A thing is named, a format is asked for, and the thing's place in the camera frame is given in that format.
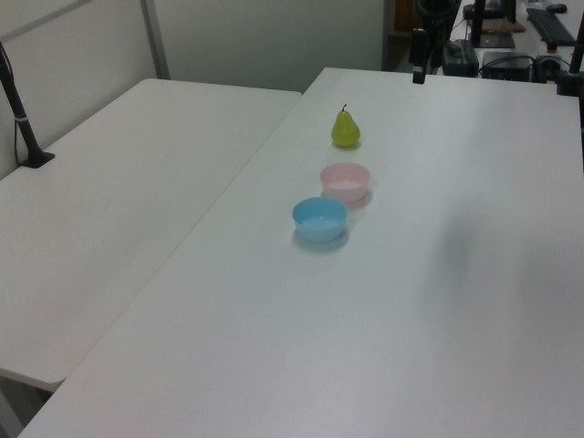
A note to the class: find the green yellow pear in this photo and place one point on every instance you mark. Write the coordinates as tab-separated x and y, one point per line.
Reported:
345	130

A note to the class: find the black computer mouse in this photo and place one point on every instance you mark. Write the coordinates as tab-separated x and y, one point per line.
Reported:
556	7

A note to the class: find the flat black laptop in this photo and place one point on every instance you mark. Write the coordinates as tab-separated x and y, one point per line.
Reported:
499	41

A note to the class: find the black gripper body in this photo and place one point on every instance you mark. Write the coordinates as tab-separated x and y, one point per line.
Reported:
435	10

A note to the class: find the white side table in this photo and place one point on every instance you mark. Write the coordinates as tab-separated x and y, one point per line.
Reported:
114	191

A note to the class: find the black monitor stand pole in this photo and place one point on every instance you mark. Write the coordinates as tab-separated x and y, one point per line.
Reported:
479	23

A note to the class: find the dark grey device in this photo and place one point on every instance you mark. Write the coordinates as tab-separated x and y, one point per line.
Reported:
461	57

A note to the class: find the blue plastic bowl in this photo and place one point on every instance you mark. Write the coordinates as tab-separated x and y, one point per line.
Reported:
319	223

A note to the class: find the pink plastic bowl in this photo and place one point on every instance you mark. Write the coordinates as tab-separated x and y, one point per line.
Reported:
345	181

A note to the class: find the grey partition frame post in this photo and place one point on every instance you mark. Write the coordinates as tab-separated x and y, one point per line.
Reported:
155	41

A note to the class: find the black camera stand pole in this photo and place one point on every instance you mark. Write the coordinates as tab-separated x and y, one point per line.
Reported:
20	121

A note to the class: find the black clamp stand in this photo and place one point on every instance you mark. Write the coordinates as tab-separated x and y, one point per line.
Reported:
572	77

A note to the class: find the brown desk mat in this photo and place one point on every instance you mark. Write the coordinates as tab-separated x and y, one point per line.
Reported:
504	25

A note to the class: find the black keyboard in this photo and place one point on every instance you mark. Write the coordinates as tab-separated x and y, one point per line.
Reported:
551	25

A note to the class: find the brown wooden shelf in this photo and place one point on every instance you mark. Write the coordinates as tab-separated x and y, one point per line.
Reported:
403	16

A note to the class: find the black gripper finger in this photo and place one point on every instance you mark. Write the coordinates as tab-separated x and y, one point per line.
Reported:
419	50
435	45

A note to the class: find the black electronics box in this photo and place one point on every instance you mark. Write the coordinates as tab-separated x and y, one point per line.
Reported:
506	64

